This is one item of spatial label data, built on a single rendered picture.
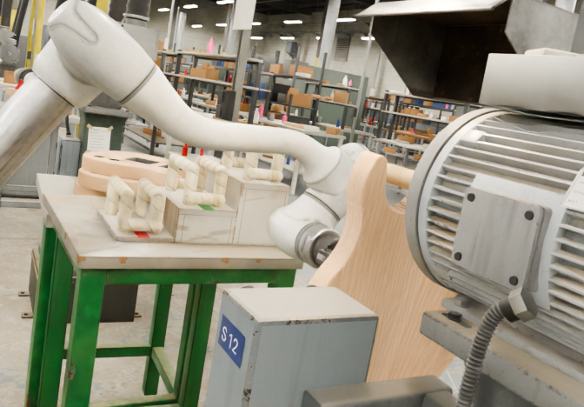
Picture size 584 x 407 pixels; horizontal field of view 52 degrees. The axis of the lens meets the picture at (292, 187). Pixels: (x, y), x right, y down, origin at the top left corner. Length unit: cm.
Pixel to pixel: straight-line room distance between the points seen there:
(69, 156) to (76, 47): 220
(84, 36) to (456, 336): 77
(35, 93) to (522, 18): 88
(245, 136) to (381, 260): 40
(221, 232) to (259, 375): 97
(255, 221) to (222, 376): 96
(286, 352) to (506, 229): 26
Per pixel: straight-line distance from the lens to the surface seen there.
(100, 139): 327
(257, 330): 63
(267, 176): 163
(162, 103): 113
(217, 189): 160
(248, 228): 162
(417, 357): 111
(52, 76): 125
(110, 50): 110
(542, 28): 90
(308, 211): 127
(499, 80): 76
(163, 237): 155
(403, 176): 95
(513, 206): 64
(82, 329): 146
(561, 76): 71
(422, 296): 106
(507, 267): 64
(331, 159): 128
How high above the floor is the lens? 135
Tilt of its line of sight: 9 degrees down
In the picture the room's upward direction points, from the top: 10 degrees clockwise
